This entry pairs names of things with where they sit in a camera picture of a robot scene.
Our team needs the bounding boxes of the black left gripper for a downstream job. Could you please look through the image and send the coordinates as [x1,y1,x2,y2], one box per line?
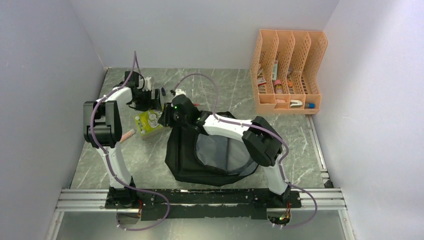
[133,88,163,113]

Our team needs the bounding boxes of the black student backpack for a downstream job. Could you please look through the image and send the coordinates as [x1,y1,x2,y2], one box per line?
[164,127,259,187]

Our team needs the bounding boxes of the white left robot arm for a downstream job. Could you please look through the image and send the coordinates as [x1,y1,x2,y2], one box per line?
[83,71,163,208]

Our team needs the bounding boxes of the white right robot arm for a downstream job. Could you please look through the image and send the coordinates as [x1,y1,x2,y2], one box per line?
[159,94,291,207]

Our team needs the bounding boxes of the pink yellow highlighter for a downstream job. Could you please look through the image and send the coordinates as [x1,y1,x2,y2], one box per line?
[120,129,136,143]

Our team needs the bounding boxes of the white red staples box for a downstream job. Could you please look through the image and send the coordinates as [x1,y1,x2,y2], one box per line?
[256,77,267,87]

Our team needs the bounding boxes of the pink bottle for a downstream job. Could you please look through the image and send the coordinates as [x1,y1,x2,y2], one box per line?
[273,79,284,94]

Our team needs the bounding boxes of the tall white green box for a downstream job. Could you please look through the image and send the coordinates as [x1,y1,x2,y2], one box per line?
[271,59,278,81]

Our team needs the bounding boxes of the orange plastic desk organizer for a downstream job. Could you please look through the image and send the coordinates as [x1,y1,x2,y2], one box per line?
[250,29,328,115]

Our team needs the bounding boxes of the white stapler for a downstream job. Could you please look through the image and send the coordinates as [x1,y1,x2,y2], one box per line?
[289,99,304,109]

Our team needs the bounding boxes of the grey blue sharpener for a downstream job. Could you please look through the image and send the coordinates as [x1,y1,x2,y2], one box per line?
[304,102,316,109]

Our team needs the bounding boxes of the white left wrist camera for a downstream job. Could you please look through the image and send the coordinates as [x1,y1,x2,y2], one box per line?
[143,76,154,91]

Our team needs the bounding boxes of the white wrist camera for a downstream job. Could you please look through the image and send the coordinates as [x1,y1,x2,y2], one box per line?
[143,76,154,91]
[173,88,186,97]

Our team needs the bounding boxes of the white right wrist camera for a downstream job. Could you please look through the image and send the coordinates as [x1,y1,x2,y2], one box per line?
[173,88,186,97]

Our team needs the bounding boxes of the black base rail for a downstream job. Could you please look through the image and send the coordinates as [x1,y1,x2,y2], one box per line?
[104,188,302,221]

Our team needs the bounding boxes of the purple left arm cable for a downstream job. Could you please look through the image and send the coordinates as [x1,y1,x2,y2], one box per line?
[89,50,171,232]

